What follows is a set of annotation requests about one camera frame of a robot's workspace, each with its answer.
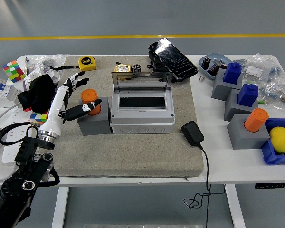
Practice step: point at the blue square block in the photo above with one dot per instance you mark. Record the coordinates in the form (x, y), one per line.
(232, 73)
(247, 95)

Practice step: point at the small colourful puzzle cube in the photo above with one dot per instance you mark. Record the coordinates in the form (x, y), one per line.
(39, 117)

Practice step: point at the yellow lemon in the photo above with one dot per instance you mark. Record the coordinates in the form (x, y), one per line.
(280, 139)

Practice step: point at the grey holder block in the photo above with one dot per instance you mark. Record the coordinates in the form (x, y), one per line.
(95, 127)
(219, 90)
(232, 107)
(242, 140)

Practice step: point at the black capacitor cylinder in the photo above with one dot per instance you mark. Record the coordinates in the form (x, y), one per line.
(206, 63)
(136, 68)

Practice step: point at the white printed package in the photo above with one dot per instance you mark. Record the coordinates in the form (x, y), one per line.
(32, 77)

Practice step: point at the white circuit breaker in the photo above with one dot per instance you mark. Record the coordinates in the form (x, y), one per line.
(4, 95)

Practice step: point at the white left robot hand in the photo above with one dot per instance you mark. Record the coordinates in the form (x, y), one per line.
(54, 111)

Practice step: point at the glossy black case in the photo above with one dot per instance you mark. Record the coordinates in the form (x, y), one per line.
(173, 59)

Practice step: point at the orange cylinder battery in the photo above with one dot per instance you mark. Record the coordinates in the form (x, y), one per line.
(256, 120)
(89, 96)

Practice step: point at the yellow tape measure black print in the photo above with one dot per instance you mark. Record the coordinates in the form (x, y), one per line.
(86, 63)

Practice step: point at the yellow tape measure chrome face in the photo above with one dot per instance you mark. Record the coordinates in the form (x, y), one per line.
(122, 68)

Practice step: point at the dark red capacitor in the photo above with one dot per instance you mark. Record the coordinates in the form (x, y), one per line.
(213, 69)

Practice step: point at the pen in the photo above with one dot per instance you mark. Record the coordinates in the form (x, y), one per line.
(26, 65)

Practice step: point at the clear bag of small parts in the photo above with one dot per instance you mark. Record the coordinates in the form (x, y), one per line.
(47, 60)

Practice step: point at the grey junction box clear lid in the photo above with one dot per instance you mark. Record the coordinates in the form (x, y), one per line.
(142, 116)

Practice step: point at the blue plastic bin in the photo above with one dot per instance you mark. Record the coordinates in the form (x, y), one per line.
(273, 156)

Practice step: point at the small green part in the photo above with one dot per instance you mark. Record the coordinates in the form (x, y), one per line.
(261, 102)

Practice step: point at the blue-grey tray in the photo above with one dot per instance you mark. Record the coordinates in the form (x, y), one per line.
(218, 57)

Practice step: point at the black power adapter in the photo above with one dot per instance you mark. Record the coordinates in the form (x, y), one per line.
(192, 133)

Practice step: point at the black table control panel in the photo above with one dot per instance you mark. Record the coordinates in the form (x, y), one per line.
(273, 185)

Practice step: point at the large colourful puzzle cube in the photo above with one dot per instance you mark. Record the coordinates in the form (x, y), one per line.
(13, 71)

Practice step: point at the black cloth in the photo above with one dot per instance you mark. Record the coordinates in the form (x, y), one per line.
(38, 92)

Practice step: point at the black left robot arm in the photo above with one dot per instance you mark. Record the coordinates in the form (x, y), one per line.
(14, 190)

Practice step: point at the white power strip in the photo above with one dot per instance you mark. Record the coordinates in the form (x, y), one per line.
(14, 133)

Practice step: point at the clear bag of resistors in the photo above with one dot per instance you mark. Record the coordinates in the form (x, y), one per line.
(256, 69)
(280, 95)

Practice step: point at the white table leg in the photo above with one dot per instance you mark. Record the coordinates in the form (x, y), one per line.
(60, 209)
(236, 209)

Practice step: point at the grey-brown mat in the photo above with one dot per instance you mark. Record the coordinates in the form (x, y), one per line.
(133, 154)

